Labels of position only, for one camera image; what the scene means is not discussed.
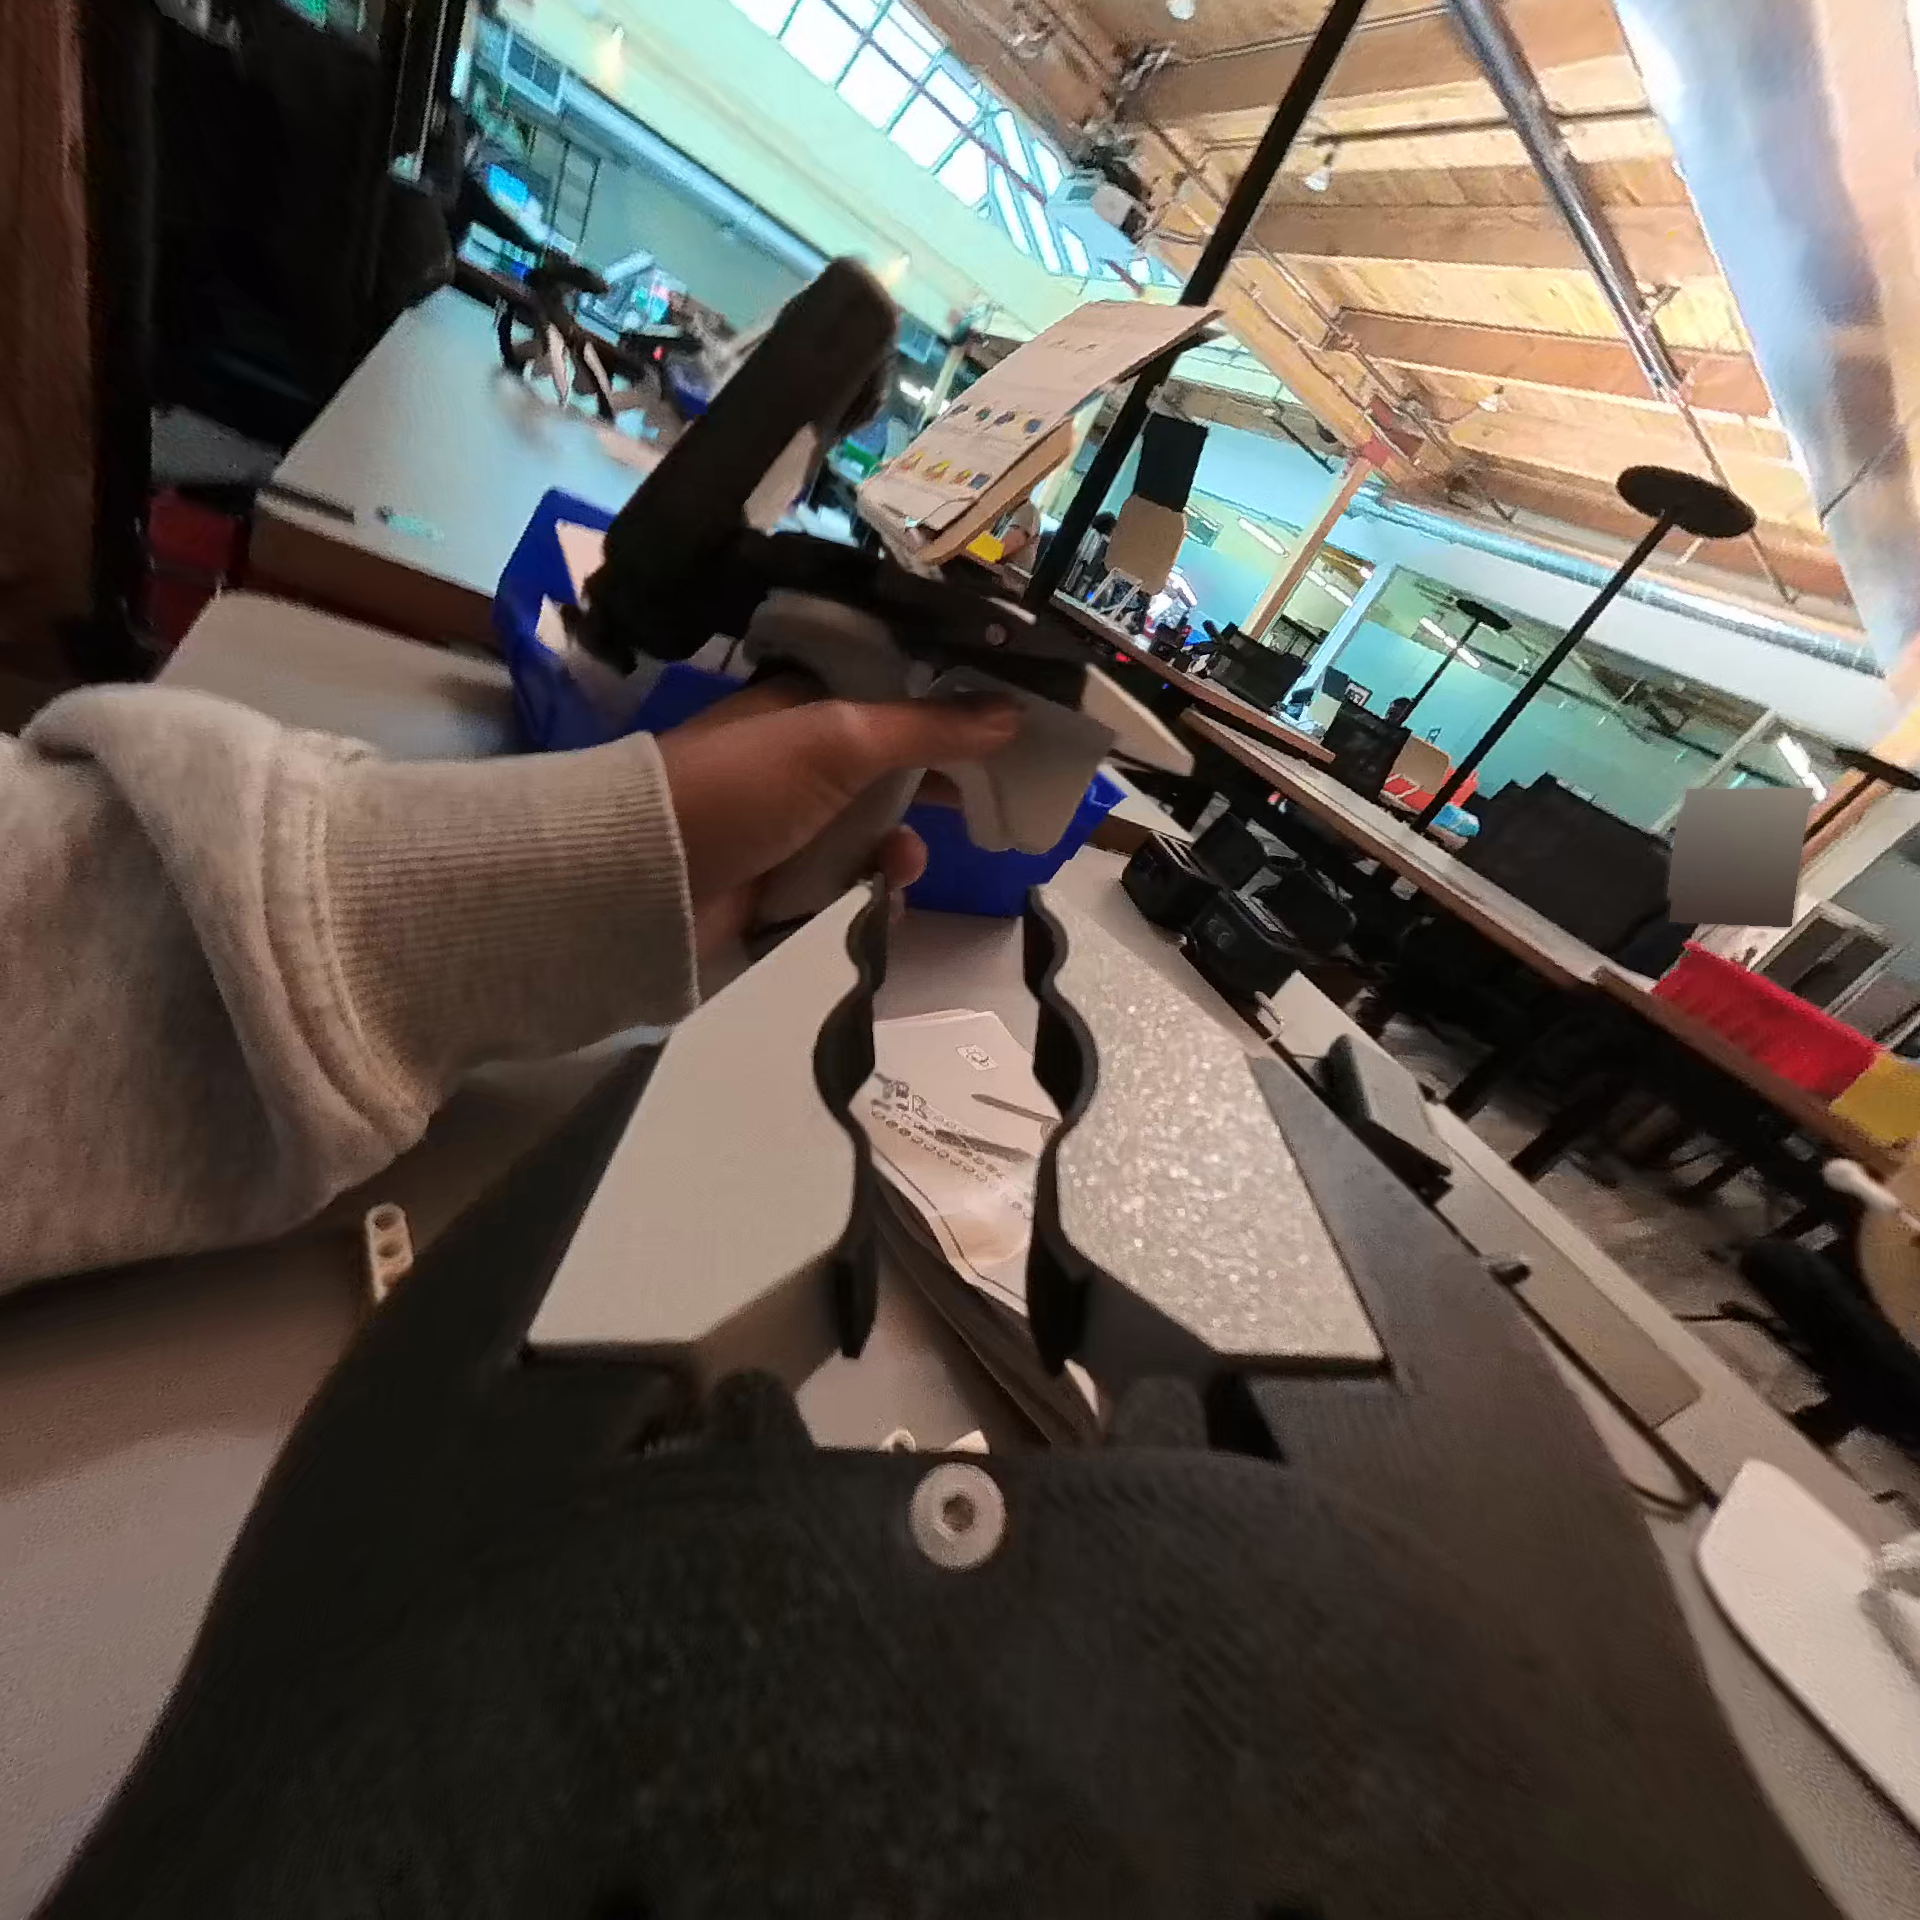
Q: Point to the dark robot arm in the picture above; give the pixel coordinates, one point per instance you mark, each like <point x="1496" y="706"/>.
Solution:
<point x="579" y="323"/>

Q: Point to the white holed lego beam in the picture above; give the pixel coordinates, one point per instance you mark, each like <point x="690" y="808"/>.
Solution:
<point x="387" y="1253"/>

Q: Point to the slanted black pole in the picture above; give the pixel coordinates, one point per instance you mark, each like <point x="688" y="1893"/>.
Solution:
<point x="1243" y="194"/>

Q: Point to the black block device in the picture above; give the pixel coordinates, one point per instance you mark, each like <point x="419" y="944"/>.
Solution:
<point x="1381" y="1109"/>

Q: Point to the grey flat device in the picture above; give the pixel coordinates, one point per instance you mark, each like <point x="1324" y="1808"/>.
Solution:
<point x="1576" y="1289"/>

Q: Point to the tall black floor lamp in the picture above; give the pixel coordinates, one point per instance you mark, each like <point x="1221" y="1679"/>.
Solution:
<point x="1687" y="504"/>

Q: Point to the short black floor lamp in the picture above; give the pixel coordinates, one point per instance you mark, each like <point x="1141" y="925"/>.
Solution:
<point x="1484" y="616"/>

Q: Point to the stack of instruction booklets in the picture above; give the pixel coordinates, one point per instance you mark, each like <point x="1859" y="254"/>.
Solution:
<point x="961" y="1200"/>

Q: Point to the black box device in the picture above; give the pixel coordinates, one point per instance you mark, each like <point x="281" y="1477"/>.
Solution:
<point x="1162" y="879"/>
<point x="1252" y="944"/>

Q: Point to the black office chair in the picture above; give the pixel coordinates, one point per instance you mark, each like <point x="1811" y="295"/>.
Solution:
<point x="1829" y="1320"/>

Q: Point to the colour printed cardboard sheet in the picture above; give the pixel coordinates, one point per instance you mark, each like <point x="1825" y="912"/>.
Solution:
<point x="1035" y="389"/>

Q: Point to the blue plastic bin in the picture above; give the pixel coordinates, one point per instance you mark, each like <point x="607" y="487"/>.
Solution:
<point x="533" y="646"/>

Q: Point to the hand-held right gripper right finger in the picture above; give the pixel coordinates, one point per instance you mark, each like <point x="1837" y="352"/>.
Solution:
<point x="1200" y="1200"/>

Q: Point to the yellow block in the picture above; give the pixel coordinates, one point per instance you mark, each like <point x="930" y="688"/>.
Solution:
<point x="1882" y="1103"/>

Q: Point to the person's left forearm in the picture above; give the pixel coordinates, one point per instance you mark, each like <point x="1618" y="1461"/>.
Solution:
<point x="299" y="931"/>

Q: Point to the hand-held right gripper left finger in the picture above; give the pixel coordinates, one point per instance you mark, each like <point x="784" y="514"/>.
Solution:
<point x="704" y="1200"/>

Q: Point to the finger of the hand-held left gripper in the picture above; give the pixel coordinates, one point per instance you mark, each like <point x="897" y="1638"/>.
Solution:
<point x="1131" y="727"/>
<point x="1035" y="797"/>

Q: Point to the silver ventilation duct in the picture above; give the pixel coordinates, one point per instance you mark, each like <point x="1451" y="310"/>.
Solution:
<point x="1800" y="224"/>

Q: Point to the long wooden table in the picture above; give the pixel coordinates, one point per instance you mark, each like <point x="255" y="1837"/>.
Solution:
<point x="1424" y="870"/>

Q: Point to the red plastic bin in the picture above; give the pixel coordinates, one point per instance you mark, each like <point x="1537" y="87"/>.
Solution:
<point x="1756" y="1019"/>

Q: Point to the person's left hand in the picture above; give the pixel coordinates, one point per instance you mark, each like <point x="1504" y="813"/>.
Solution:
<point x="764" y="781"/>

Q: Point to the grey table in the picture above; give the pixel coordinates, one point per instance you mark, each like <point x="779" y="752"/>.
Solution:
<point x="435" y="434"/>

